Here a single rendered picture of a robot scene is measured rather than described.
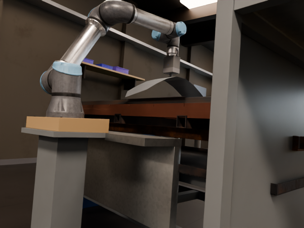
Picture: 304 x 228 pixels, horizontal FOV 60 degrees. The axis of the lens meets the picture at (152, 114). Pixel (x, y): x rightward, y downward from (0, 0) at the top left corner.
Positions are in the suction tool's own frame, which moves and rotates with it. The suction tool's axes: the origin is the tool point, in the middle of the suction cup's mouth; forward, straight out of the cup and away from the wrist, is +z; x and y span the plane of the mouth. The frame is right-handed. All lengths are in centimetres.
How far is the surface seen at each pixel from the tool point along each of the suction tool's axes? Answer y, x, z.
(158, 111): -29, 37, 22
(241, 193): -79, 56, 44
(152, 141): -43, 53, 35
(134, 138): -37, 57, 34
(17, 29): 313, 6, -100
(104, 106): 15.6, 36.4, 20.0
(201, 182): -50, 31, 50
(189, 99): -42, 33, 17
